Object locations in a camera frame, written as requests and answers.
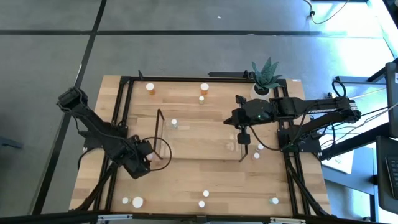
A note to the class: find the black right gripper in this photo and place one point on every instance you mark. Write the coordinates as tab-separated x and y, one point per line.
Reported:
258	112

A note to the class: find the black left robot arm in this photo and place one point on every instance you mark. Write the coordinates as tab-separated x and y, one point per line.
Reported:
93	124

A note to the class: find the pink cups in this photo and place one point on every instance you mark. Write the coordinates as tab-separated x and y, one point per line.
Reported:
201	204

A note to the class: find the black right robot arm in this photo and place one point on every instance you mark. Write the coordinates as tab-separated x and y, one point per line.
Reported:
311	109

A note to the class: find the black crossbar silver brackets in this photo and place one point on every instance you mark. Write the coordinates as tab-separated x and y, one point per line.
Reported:
62	217

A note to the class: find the yellow cups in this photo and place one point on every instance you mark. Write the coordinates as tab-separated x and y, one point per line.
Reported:
125	200

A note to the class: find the pink medicine bottle white cap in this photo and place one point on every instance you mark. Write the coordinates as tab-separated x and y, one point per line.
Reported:
256	155

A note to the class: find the white paper sheet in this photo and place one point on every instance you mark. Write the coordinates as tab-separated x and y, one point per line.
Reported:
342	163

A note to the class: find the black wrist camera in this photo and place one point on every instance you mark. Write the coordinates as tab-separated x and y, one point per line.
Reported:
145	146
243	138

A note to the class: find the orange cup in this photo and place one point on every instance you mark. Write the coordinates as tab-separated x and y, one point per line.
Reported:
137	202

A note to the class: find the small pink cup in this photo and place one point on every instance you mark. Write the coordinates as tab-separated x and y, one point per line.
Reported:
150	156

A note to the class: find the black desk monitor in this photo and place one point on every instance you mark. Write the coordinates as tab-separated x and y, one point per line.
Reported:
392	99

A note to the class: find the black keyboard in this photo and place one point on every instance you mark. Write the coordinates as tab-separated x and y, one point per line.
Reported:
392	174

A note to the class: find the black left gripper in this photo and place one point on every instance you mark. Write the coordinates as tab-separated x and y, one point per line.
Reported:
136	166

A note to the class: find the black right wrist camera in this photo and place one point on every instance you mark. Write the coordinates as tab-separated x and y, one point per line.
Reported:
243	138

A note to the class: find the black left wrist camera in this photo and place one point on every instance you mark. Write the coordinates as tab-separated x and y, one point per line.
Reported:
145	146

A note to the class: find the green cups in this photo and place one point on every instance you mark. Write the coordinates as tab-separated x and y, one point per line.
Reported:
174	122

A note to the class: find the orange medicine bottle white cap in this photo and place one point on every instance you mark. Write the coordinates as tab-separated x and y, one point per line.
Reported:
150	87
204	87

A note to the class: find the yellow medicine bottle white cap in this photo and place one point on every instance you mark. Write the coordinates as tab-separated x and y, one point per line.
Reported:
206	193
201	99

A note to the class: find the wooden shelf black metal frame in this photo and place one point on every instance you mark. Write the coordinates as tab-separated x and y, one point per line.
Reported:
202	140

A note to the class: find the black extrusion table frame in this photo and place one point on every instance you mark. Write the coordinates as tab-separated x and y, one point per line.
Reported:
186	79

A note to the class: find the snake plant in white pot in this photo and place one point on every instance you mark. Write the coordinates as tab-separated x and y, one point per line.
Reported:
260	93

